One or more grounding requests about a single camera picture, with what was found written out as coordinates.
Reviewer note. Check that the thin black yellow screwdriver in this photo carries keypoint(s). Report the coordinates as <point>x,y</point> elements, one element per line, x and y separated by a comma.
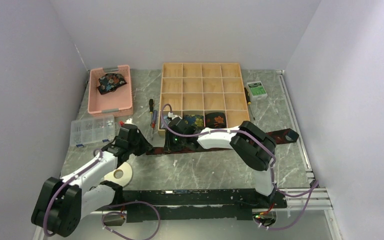
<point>248,101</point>

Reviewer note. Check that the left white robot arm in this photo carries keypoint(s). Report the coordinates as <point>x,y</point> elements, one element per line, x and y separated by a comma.
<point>63,202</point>

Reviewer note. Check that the pink plastic basket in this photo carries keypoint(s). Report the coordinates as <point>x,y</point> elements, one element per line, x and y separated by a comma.
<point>118,103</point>

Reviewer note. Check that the blue red screwdriver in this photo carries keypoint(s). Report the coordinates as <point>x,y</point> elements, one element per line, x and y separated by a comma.
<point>154,117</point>

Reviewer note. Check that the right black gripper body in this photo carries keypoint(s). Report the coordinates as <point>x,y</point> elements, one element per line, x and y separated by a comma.
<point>174,143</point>

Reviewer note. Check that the green white small box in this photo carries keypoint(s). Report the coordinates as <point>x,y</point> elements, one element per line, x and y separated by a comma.
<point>256,90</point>

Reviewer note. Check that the navy yellow rolled tie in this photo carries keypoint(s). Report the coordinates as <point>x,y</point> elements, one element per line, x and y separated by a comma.
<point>194,120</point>

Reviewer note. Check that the clear plastic screw box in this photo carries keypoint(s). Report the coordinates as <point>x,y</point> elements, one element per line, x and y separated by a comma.
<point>92,130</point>

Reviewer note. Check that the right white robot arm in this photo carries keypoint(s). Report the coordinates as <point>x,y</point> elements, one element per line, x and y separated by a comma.
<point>254,146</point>

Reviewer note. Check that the dark red floral tie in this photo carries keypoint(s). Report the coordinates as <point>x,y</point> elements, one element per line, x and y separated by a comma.
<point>281,137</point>

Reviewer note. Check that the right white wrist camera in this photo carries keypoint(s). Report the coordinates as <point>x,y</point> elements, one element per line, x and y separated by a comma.
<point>171,115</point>

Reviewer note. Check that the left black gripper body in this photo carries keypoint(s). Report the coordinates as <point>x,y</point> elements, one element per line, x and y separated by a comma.
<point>139,146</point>

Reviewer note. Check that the aluminium rail at right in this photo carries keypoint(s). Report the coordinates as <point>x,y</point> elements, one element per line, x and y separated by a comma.
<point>295,126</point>

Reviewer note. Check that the black floral tie in basket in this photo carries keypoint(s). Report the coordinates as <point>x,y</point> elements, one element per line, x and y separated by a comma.
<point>110,82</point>

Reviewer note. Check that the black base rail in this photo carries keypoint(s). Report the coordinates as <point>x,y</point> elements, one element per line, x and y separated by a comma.
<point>234,203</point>

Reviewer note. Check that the wooden compartment tray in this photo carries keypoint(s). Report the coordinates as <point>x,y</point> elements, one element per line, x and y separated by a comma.
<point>201,88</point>

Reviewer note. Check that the white tape roll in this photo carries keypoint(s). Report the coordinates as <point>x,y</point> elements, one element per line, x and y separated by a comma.
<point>121,176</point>

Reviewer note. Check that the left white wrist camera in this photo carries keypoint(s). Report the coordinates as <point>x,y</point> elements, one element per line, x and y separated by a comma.
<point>127,121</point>

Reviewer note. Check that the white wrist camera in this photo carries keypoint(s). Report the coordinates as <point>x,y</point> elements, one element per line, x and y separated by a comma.
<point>171,115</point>
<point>127,121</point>

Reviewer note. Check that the black orange rolled tie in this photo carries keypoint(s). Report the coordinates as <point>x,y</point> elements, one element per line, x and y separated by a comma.
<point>215,120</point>

